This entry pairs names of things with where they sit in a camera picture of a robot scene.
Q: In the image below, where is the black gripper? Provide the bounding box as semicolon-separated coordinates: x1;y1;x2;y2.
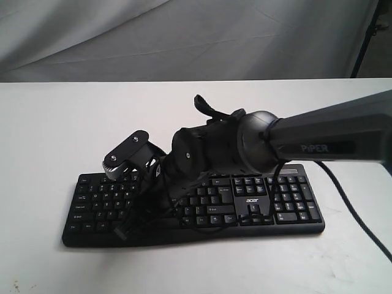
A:
115;154;200;240

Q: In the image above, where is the black stand pole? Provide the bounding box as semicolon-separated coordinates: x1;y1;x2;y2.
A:
350;1;390;78

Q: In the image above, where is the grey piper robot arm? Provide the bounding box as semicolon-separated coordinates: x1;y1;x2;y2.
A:
105;91;391;239

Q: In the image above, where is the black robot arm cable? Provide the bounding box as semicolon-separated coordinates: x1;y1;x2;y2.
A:
317;160;392;261

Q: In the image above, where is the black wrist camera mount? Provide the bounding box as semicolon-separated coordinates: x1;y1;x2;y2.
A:
102;130;166;180

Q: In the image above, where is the black acer keyboard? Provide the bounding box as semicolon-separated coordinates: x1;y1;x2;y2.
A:
62;165;325;248

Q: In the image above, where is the grey backdrop cloth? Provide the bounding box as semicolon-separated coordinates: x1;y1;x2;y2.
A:
1;1;377;82

